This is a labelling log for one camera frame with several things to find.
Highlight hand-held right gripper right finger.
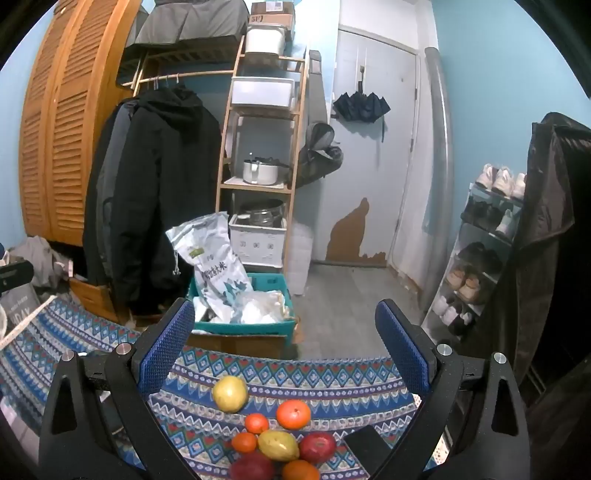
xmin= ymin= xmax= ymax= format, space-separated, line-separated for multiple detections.
xmin=375 ymin=299 xmax=531 ymax=480

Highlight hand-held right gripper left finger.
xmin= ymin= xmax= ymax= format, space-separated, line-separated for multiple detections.
xmin=39 ymin=298 xmax=204 ymax=480

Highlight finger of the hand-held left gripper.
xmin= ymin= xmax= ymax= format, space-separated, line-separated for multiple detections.
xmin=0 ymin=261 xmax=36 ymax=293

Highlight yellow lemon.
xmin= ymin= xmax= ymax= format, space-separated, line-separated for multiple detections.
xmin=212 ymin=376 xmax=249 ymax=413

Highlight large orange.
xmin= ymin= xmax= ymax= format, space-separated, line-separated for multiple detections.
xmin=276 ymin=400 xmax=311 ymax=430

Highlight dark red apple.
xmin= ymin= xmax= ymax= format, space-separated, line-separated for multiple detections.
xmin=229 ymin=452 xmax=276 ymax=480

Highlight yellow mango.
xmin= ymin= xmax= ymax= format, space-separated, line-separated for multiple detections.
xmin=257 ymin=429 xmax=300 ymax=462

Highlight medium orange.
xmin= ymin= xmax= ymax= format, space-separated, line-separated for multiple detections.
xmin=281 ymin=459 xmax=321 ymax=480

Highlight grey clothing pile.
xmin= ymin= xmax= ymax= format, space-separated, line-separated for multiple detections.
xmin=9 ymin=235 xmax=77 ymax=296

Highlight grey laundry bag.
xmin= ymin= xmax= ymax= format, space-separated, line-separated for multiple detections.
xmin=0 ymin=281 xmax=42 ymax=333

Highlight flat cardboard box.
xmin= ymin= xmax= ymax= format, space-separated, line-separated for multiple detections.
xmin=185 ymin=318 xmax=301 ymax=358

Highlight teal plastic crate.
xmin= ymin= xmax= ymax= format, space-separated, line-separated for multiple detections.
xmin=187 ymin=272 xmax=297 ymax=337

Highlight wooden floor box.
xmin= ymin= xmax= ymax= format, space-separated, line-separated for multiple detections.
xmin=68 ymin=274 xmax=123 ymax=321

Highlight white rice bag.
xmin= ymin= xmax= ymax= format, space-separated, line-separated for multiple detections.
xmin=166 ymin=212 xmax=254 ymax=319

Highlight clear plastic bags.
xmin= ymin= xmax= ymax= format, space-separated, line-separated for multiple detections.
xmin=231 ymin=290 xmax=294 ymax=326

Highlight blue patterned tablecloth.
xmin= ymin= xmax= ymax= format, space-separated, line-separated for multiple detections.
xmin=0 ymin=295 xmax=446 ymax=480

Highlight grey jacket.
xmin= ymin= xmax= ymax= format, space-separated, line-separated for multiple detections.
xmin=83 ymin=99 xmax=139 ymax=296

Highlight white perforated basket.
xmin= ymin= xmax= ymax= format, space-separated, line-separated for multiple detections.
xmin=229 ymin=215 xmax=287 ymax=268

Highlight white plastic container stack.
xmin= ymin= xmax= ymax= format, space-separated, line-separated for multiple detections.
xmin=288 ymin=222 xmax=315 ymax=296

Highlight wooden louvered wardrobe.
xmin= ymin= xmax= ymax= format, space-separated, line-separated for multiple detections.
xmin=18 ymin=0 xmax=144 ymax=247

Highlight steel pot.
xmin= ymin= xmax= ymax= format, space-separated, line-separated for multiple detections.
xmin=238 ymin=199 xmax=284 ymax=227

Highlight black hooded coat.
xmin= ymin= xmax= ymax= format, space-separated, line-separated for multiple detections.
xmin=113 ymin=85 xmax=225 ymax=317

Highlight white door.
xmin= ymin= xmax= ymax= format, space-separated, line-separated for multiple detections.
xmin=325 ymin=25 xmax=423 ymax=280

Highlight wooden shelf rack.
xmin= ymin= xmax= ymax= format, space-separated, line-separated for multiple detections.
xmin=216 ymin=34 xmax=309 ymax=278

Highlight dark garment cover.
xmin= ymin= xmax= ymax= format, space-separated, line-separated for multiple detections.
xmin=471 ymin=111 xmax=591 ymax=402

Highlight silver pipe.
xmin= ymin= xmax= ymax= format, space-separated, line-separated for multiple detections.
xmin=424 ymin=46 xmax=455 ymax=301

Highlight white pot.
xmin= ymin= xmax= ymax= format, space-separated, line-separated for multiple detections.
xmin=243 ymin=159 xmax=280 ymax=185

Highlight grey hanging backpack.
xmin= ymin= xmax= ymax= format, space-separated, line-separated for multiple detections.
xmin=295 ymin=51 xmax=345 ymax=188

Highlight dark blue umbrella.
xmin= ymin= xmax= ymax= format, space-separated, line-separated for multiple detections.
xmin=331 ymin=65 xmax=391 ymax=141

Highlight white storage bin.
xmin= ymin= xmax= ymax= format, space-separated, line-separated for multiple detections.
xmin=231 ymin=76 xmax=296 ymax=108

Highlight grey storage bags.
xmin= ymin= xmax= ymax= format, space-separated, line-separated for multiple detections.
xmin=122 ymin=0 xmax=252 ymax=47

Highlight cardboard box with label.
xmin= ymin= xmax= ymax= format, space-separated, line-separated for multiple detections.
xmin=252 ymin=0 xmax=296 ymax=28

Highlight wooden clothes rail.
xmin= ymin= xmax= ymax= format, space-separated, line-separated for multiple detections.
xmin=134 ymin=69 xmax=236 ymax=86

